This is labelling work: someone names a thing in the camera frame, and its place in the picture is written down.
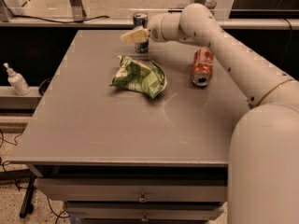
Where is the white pump bottle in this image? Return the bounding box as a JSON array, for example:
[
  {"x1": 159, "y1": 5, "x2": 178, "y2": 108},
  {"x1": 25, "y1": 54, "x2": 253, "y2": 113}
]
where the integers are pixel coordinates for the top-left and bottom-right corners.
[{"x1": 4, "y1": 63, "x2": 30, "y2": 95}]

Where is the black cable on ledge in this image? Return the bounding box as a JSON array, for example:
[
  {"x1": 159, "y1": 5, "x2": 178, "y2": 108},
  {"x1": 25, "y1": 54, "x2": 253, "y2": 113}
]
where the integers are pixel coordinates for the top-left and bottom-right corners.
[{"x1": 6, "y1": 7, "x2": 110, "y2": 24}]

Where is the black table leg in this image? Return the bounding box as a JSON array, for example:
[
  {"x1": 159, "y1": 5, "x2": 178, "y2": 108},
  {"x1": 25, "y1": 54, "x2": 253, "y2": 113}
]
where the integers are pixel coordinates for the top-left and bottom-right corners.
[{"x1": 19, "y1": 174, "x2": 36, "y2": 218}]

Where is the grey upper drawer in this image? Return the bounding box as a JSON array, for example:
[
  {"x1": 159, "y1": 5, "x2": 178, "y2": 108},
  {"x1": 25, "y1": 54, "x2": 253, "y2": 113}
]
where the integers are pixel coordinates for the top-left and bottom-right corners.
[{"x1": 35, "y1": 178, "x2": 227, "y2": 203}]

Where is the crumpled green chip bag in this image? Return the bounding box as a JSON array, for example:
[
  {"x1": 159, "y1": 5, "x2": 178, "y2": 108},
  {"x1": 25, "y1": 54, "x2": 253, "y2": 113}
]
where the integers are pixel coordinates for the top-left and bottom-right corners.
[{"x1": 110, "y1": 55, "x2": 167, "y2": 99}]

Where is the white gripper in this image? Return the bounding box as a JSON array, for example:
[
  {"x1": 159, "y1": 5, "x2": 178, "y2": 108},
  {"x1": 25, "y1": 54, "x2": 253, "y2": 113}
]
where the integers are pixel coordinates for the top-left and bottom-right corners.
[{"x1": 121, "y1": 13, "x2": 181, "y2": 44}]

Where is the metal frame post left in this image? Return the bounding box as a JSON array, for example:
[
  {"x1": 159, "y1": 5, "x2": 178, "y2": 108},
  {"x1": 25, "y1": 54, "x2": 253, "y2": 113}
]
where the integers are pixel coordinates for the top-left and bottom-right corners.
[{"x1": 69, "y1": 0, "x2": 86, "y2": 22}]

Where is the black floor cable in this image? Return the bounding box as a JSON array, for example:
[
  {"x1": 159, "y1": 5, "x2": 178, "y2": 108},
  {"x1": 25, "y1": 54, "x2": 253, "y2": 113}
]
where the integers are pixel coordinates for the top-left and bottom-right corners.
[{"x1": 0, "y1": 129, "x2": 71, "y2": 220}]

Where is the grey lower drawer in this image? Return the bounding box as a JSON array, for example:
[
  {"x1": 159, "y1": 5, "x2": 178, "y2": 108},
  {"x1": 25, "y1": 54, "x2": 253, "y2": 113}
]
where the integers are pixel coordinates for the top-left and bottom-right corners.
[{"x1": 64, "y1": 202, "x2": 223, "y2": 221}]

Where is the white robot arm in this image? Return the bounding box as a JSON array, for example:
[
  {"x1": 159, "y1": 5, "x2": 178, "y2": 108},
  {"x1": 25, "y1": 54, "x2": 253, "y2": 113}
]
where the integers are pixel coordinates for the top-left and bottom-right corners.
[{"x1": 121, "y1": 4, "x2": 299, "y2": 224}]

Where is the red cola can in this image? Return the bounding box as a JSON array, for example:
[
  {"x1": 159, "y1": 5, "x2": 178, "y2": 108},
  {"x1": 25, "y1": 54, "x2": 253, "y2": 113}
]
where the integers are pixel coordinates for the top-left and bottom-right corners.
[{"x1": 191, "y1": 49, "x2": 213, "y2": 87}]

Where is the grey drawer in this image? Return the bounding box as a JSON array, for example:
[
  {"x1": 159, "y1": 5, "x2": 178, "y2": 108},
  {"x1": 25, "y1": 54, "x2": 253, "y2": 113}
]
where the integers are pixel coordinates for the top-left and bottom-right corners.
[
  {"x1": 35, "y1": 178, "x2": 227, "y2": 203},
  {"x1": 64, "y1": 202, "x2": 223, "y2": 221}
]

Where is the blue silver redbull can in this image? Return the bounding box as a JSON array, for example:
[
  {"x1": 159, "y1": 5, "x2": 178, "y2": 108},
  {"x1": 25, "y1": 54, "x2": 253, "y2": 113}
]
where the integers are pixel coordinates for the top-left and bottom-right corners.
[{"x1": 133, "y1": 12, "x2": 149, "y2": 53}]

